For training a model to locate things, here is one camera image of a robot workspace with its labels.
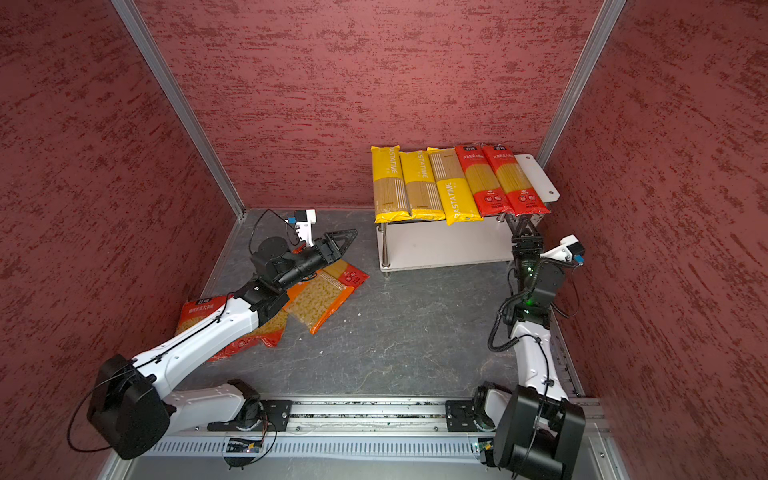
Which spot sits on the orange pasta bag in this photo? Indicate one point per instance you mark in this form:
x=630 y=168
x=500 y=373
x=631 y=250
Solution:
x=312 y=302

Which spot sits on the aluminium corner post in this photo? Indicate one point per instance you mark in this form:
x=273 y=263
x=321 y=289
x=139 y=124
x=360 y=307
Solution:
x=138 y=30
x=601 y=30

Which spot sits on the yellow spaghetti bag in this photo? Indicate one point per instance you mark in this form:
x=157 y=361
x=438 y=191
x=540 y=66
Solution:
x=390 y=197
x=421 y=188
x=456 y=197

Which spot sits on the red spaghetti bag front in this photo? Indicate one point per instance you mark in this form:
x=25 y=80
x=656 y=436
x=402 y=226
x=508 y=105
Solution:
x=518 y=190

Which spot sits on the left circuit board with wires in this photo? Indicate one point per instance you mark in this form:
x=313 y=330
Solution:
x=247 y=451

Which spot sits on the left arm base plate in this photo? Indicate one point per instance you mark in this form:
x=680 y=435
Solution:
x=276 y=414

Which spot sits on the small red macaroni bag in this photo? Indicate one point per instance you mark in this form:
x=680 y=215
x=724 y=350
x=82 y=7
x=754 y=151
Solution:
x=268 y=334

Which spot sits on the red spaghetti bag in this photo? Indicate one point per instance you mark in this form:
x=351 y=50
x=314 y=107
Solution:
x=518 y=190
x=487 y=192
x=347 y=274

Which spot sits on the left aluminium corner post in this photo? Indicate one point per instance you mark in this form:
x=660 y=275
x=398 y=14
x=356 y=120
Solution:
x=138 y=30

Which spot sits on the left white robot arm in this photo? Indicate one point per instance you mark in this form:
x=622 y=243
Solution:
x=136 y=402

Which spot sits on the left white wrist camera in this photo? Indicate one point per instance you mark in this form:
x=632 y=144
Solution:
x=302 y=222

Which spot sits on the white two-tier shelf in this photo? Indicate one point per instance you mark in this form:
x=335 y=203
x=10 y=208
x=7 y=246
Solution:
x=418 y=244

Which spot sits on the right aluminium corner post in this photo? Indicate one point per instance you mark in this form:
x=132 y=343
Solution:
x=601 y=30

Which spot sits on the circuit board with wires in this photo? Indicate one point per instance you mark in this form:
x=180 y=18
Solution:
x=484 y=450
x=247 y=451

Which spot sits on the large red macaroni bag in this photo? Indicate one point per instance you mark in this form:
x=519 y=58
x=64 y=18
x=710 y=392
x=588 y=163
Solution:
x=194 y=312

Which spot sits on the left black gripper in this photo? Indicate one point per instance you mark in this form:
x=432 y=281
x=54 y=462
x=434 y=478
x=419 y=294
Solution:
x=332 y=252

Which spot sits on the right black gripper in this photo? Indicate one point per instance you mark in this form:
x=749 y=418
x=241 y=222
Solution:
x=536 y=239

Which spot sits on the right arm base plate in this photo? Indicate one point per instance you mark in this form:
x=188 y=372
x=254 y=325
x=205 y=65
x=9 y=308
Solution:
x=461 y=417

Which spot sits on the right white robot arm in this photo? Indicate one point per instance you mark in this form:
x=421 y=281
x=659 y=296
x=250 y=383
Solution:
x=537 y=430

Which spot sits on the right circuit board with wires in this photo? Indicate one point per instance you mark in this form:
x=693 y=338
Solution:
x=484 y=450

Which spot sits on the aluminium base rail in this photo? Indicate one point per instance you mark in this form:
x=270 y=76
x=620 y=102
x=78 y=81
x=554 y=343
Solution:
x=317 y=415

